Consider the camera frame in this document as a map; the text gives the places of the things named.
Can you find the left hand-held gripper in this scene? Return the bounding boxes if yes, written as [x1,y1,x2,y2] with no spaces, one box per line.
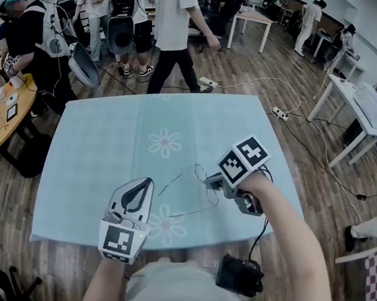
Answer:
[95,172,158,267]

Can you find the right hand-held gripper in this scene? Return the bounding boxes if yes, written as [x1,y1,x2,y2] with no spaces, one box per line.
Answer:
[200,130,275,218]

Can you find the thin wire-frame eyeglasses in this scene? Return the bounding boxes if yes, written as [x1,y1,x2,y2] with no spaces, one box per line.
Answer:
[154,158,224,224]

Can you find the person's left forearm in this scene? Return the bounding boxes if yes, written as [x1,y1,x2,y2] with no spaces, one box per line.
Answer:
[81,254,128,301]

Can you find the person's right forearm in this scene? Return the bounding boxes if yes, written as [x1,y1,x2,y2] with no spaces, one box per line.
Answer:
[244,179,361,301]

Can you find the person's right hand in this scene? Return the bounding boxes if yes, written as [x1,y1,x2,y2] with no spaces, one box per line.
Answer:
[235,169,273,214]

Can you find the light blue floral tablecloth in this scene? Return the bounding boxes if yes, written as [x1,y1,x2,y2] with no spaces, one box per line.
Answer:
[28,70,319,276]

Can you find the white power strip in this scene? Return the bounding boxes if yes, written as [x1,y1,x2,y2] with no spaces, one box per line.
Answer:
[269,105,290,122]
[199,76,219,88]

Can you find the black waist pouch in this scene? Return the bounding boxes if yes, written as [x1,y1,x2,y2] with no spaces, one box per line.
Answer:
[214,252,267,299]

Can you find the person's light grey shirt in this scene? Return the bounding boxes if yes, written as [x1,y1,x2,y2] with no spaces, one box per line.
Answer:
[107,252,282,301]

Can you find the grey dome-shaped shell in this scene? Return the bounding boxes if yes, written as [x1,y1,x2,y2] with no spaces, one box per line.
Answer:
[103,14,137,57]
[65,41,106,89]

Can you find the small black framed tablet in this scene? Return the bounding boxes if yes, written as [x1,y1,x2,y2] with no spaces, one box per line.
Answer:
[5,103,20,123]

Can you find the white round dish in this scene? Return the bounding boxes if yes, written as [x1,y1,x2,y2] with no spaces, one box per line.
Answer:
[5,91,20,108]

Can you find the white desk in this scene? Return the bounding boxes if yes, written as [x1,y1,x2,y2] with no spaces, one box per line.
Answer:
[301,71,377,175]
[328,49,370,86]

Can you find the white table wooden top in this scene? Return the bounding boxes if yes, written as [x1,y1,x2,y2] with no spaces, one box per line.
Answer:
[226,5,275,54]

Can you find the clear plastic bin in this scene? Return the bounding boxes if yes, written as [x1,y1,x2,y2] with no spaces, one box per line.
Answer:
[348,80,377,129]

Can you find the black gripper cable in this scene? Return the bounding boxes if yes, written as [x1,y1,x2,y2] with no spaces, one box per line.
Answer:
[246,214,270,265]

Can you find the black floor cable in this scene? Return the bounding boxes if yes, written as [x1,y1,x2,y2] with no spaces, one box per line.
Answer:
[267,121,377,201]

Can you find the white floor cable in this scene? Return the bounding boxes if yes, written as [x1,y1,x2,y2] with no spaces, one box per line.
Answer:
[213,70,304,117]
[275,114,375,223]

